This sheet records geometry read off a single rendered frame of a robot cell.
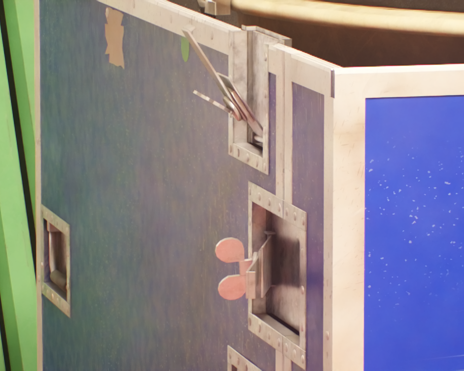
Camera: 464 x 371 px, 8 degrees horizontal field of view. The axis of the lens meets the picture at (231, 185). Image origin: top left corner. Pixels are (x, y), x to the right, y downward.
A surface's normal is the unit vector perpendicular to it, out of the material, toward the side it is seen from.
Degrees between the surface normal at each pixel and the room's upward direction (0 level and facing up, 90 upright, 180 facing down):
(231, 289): 115
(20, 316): 76
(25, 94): 90
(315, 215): 90
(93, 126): 90
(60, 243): 90
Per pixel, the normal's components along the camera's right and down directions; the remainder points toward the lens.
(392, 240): 0.26, 0.15
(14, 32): -0.81, 0.09
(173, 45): -0.97, 0.04
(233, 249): 0.12, 0.56
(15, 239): 0.57, -0.12
